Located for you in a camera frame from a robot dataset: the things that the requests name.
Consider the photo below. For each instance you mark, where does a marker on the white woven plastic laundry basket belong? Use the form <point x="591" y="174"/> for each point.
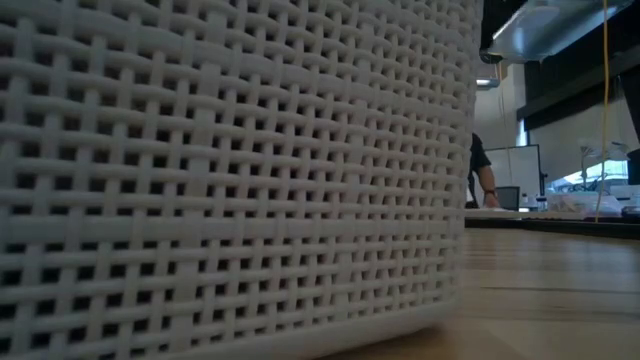
<point x="225" y="175"/>

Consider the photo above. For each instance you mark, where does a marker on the person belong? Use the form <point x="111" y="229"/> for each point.
<point x="477" y="155"/>

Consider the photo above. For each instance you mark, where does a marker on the person's hand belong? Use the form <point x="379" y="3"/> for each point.
<point x="492" y="200"/>

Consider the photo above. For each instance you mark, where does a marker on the light wooden desk top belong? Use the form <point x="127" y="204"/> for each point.
<point x="500" y="214"/>

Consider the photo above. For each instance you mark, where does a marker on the dark grey office chair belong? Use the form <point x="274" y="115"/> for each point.
<point x="508" y="198"/>

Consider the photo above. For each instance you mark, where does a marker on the white partition board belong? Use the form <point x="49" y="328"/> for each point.
<point x="515" y="167"/>

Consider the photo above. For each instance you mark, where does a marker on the clear plastic bag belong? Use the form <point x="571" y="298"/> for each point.
<point x="575" y="204"/>

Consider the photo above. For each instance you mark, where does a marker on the grey overhead light fixture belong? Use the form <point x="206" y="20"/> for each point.
<point x="545" y="30"/>

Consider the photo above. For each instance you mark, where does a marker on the black equipment stand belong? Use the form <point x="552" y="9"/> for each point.
<point x="635" y="167"/>

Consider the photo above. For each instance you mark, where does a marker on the black metal table frame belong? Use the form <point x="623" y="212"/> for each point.
<point x="550" y="228"/>

